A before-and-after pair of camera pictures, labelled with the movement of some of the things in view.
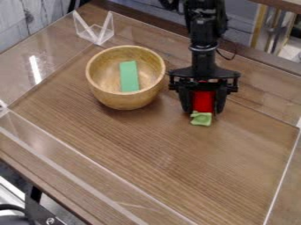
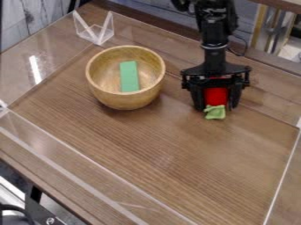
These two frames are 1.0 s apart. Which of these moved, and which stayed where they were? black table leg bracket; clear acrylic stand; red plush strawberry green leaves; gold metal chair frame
Moved: red plush strawberry green leaves
Stayed: clear acrylic stand; gold metal chair frame; black table leg bracket
